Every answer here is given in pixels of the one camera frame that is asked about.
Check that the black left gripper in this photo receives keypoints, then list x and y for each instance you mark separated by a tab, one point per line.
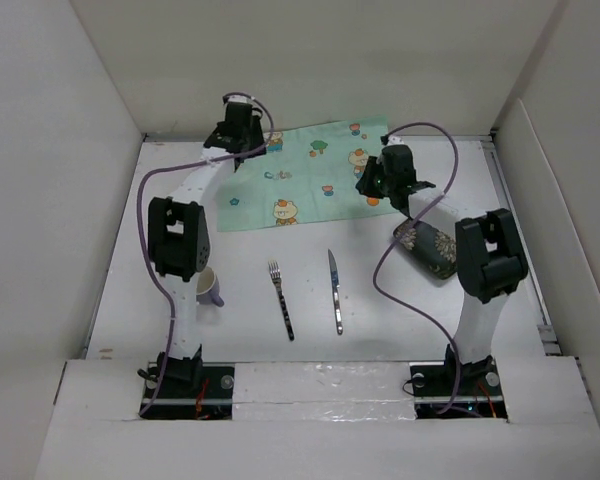
255	132

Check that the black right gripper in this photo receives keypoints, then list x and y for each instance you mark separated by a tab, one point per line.
364	184

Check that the green cartoon print cloth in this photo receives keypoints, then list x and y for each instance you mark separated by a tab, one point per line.
307	175

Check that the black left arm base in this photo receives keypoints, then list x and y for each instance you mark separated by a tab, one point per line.
187	389

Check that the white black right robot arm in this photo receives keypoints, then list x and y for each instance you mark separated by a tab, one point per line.
490	259

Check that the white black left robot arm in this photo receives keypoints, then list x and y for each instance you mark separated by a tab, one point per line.
178	245

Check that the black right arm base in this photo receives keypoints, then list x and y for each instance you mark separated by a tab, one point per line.
441	391

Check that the dark floral rectangular plate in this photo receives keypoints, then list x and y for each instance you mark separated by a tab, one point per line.
432	249

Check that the purple ceramic mug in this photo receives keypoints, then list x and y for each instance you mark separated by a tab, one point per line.
208	288

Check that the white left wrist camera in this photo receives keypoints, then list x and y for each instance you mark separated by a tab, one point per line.
240	98

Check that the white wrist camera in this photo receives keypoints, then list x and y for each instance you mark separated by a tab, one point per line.
240	98
391	140

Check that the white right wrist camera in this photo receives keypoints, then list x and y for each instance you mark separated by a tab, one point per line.
391	140

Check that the steel knife patterned handle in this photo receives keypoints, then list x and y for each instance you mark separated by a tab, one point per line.
335	292

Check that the steel fork patterned handle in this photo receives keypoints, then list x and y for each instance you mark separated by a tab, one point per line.
275	276

